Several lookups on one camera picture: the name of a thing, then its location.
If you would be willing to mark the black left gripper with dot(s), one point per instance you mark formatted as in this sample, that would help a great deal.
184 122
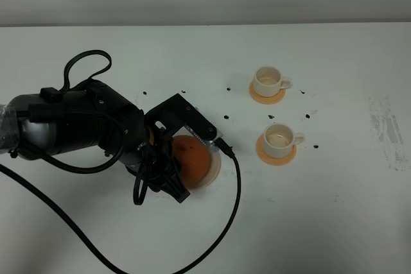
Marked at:
149 157

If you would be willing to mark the brown clay teapot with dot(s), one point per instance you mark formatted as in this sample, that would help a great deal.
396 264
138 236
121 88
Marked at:
194 159

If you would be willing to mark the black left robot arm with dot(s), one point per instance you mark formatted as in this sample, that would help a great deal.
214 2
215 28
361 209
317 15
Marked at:
41 126

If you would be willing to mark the beige round teapot coaster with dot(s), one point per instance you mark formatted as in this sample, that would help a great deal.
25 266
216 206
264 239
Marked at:
214 170

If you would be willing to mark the orange near cup coaster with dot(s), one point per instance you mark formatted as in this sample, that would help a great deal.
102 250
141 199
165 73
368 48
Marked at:
272 160

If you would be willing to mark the orange cup coaster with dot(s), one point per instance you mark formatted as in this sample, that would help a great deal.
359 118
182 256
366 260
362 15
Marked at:
266 100
272 160

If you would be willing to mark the white near teacup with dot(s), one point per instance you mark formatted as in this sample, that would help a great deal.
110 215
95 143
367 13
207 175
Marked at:
279 140

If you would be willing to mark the white teacup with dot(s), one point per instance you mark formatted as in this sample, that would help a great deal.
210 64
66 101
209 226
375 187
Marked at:
269 81
279 140

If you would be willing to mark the orange far cup coaster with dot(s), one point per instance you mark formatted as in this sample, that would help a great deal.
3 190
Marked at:
266 100

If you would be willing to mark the white far teacup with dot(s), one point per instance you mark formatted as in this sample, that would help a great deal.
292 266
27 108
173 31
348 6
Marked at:
269 81

